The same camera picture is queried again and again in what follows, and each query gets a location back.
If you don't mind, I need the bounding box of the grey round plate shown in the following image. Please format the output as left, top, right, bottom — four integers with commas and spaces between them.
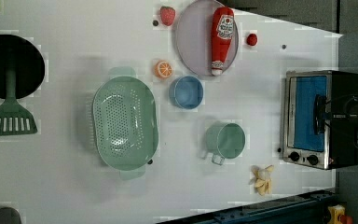
175, 0, 239, 76

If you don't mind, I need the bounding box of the green mug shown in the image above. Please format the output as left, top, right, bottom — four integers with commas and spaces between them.
206, 122, 246, 165

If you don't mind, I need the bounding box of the black frying pan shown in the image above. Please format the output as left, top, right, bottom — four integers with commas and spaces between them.
0, 35, 46, 99

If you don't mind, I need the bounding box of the black cylinder cup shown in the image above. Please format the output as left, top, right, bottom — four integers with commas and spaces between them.
0, 207, 22, 224

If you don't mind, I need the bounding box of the small red toy fruit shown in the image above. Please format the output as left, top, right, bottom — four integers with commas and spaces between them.
246, 34, 257, 47

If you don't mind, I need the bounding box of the red ketchup bottle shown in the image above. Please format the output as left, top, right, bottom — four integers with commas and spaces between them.
211, 7, 234, 76

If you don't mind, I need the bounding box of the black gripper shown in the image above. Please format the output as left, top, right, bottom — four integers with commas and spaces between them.
323, 94, 358, 137

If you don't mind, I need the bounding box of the yellow toy figure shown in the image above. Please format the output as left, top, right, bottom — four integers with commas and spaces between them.
327, 204, 353, 224

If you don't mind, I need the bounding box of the green oval colander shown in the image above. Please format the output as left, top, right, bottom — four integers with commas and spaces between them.
92, 66, 158, 180

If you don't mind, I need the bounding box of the blue cup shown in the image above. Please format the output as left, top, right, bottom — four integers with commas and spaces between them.
169, 76, 204, 109

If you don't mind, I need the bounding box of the green slotted spatula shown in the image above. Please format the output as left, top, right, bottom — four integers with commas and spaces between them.
0, 69, 37, 136

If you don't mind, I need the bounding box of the black toaster oven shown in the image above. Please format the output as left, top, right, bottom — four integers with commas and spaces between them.
282, 70, 358, 170

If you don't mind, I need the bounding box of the blue metal frame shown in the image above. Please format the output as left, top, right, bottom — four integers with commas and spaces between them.
159, 190, 337, 224

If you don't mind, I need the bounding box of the peeled toy banana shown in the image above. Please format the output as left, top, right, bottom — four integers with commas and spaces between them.
251, 165, 274, 196

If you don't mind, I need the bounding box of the red toy strawberry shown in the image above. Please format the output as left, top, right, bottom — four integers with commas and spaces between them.
159, 6, 176, 26

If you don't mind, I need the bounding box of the orange slice toy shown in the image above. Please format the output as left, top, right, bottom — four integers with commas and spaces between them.
154, 60, 172, 78

